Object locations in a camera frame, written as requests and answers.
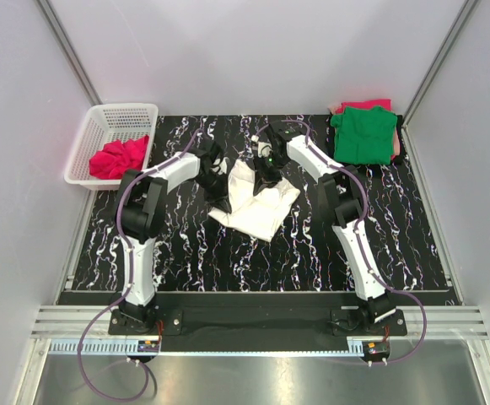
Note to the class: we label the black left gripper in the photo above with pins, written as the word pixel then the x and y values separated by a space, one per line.
pixel 218 186

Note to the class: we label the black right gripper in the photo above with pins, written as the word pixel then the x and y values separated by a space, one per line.
pixel 266 172

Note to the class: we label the white printed t-shirt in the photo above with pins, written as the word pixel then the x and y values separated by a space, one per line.
pixel 258 216

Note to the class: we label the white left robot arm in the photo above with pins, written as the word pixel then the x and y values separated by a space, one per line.
pixel 140 214

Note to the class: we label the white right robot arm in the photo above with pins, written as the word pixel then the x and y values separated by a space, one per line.
pixel 343 205

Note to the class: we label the black marble pattern mat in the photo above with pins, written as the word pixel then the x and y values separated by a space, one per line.
pixel 195 253

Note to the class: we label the folded green t-shirt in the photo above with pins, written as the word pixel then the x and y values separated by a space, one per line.
pixel 364 137

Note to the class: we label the crumpled pink t-shirt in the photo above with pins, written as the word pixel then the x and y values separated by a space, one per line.
pixel 115 158

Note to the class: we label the white plastic basket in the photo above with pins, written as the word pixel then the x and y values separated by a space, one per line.
pixel 112 139

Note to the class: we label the folded peach t-shirt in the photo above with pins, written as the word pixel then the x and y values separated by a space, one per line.
pixel 396 143

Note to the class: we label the folded red t-shirt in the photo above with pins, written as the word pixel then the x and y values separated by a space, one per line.
pixel 363 105

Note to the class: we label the left controller board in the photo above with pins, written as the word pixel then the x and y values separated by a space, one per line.
pixel 148 346

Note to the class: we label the controller board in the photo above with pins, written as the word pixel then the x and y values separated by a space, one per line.
pixel 148 346
pixel 380 348

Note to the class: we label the right controller board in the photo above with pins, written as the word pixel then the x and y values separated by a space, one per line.
pixel 380 348

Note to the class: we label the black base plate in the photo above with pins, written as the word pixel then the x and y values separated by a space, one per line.
pixel 233 323

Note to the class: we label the aluminium rail frame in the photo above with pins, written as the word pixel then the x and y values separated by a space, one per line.
pixel 443 359

